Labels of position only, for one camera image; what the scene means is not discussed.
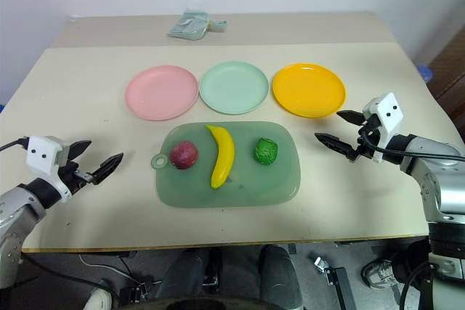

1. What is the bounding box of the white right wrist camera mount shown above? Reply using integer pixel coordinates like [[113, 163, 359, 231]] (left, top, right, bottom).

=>
[[362, 92, 405, 164]]

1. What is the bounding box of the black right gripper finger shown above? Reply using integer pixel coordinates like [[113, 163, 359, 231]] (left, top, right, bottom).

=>
[[336, 109, 365, 126], [314, 132, 354, 157]]

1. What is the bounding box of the dark rounded leg shape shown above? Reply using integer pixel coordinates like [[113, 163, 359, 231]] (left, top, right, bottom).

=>
[[258, 244, 304, 310], [158, 248, 216, 310]]

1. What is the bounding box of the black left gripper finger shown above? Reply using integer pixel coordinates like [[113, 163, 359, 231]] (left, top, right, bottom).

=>
[[91, 152, 125, 185], [68, 139, 93, 162]]

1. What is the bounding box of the light green plate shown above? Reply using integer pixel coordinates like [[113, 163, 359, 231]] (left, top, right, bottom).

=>
[[198, 60, 270, 115]]

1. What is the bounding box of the yellow banana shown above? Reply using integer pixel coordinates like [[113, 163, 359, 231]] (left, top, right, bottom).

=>
[[206, 124, 235, 190]]

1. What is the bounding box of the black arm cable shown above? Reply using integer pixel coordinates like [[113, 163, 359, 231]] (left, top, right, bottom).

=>
[[358, 126, 465, 161], [0, 136, 31, 153]]

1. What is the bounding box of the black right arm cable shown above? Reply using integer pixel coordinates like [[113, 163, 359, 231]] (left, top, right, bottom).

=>
[[358, 126, 465, 161]]

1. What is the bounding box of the black floor cable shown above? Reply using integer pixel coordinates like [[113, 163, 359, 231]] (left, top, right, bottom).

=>
[[23, 250, 110, 291]]

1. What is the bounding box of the white grey sneaker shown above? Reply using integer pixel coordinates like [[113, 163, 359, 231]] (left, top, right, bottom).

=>
[[360, 258, 395, 291]]

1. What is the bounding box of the brown wooden cabinet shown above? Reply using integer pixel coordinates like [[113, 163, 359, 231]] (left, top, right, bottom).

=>
[[424, 29, 465, 121]]

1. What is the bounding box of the pink plate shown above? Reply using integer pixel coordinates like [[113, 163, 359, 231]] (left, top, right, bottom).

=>
[[124, 65, 200, 122]]

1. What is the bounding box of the black metal stand bar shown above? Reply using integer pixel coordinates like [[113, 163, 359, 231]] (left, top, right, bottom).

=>
[[312, 255, 360, 310]]

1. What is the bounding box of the pale green plastic packet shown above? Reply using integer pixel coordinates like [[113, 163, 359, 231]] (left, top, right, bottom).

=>
[[166, 9, 212, 41]]

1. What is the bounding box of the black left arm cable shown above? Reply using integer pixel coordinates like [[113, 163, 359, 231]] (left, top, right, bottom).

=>
[[0, 136, 31, 153]]

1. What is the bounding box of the green vegetable toy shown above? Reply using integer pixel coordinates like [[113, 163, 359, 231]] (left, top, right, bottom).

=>
[[253, 137, 280, 166]]

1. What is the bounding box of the small pale green dish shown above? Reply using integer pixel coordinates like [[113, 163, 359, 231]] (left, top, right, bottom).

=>
[[208, 19, 229, 33]]

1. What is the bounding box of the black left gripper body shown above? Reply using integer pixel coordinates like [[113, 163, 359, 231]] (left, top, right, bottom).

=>
[[57, 160, 94, 195]]

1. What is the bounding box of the yellow plate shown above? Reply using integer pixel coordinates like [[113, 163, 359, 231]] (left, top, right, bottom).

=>
[[272, 62, 347, 119]]

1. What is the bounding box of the red apple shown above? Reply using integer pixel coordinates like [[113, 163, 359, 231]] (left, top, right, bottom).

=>
[[169, 140, 200, 170]]

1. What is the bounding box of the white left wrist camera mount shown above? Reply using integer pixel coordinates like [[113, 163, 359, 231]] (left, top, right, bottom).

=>
[[25, 135, 73, 205]]

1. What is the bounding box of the white shoe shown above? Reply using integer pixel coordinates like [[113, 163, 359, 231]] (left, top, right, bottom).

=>
[[84, 287, 113, 310]]

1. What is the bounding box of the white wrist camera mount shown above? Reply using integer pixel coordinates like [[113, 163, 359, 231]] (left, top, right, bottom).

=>
[[25, 135, 73, 205], [362, 92, 405, 164]]

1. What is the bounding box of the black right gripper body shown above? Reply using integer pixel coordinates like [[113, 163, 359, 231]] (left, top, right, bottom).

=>
[[347, 113, 383, 163]]

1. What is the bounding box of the green translucent cutting board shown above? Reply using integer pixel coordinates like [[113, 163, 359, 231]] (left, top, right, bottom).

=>
[[150, 121, 303, 209]]

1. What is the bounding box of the white floor cable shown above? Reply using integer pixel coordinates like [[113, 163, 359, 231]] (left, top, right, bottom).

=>
[[78, 253, 141, 285]]

